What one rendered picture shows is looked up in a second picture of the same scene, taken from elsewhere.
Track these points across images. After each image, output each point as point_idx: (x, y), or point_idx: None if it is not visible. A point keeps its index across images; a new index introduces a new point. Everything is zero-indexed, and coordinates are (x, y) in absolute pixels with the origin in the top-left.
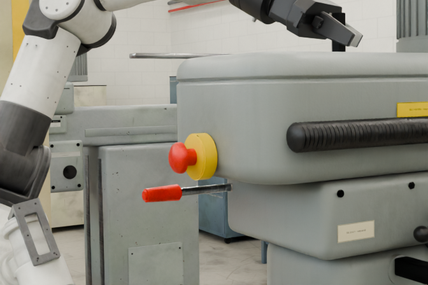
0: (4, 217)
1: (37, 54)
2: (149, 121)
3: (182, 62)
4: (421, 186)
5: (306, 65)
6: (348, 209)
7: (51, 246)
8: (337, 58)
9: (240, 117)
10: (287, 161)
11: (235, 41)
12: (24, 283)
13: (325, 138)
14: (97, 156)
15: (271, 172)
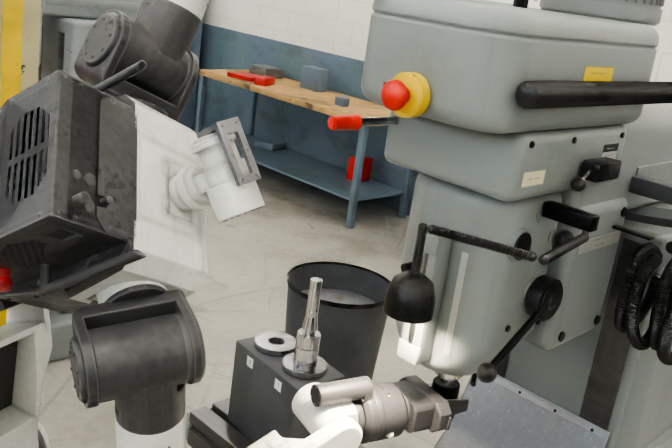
0: (169, 128)
1: None
2: None
3: None
4: (579, 141)
5: (539, 26)
6: (533, 159)
7: (252, 167)
8: (557, 21)
9: (470, 66)
10: (508, 114)
11: None
12: (223, 201)
13: (550, 98)
14: (57, 28)
15: (492, 121)
